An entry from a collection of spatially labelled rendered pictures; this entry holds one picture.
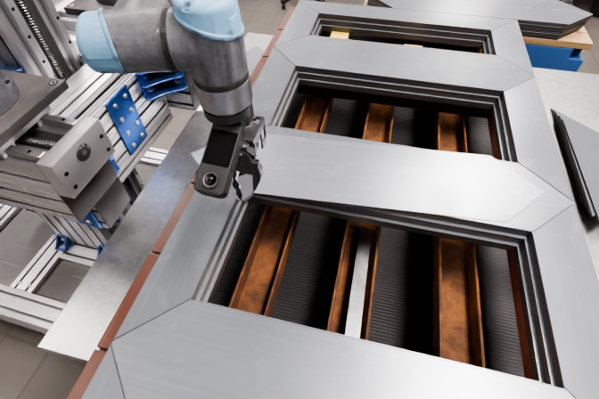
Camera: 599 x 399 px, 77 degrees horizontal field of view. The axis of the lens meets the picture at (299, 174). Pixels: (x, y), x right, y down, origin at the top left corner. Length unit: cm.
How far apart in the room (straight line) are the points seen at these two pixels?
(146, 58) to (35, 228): 142
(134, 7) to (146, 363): 49
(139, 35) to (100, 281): 63
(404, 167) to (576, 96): 75
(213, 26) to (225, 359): 46
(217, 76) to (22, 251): 142
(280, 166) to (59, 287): 105
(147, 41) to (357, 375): 52
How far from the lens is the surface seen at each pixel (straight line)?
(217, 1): 46
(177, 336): 65
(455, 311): 89
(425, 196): 79
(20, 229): 188
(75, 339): 94
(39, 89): 89
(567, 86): 148
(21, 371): 181
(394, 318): 99
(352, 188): 77
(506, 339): 106
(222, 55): 48
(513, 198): 86
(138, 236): 101
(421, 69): 114
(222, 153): 54
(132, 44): 50
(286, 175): 79
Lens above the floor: 146
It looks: 48 degrees down
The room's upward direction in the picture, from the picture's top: 1 degrees counter-clockwise
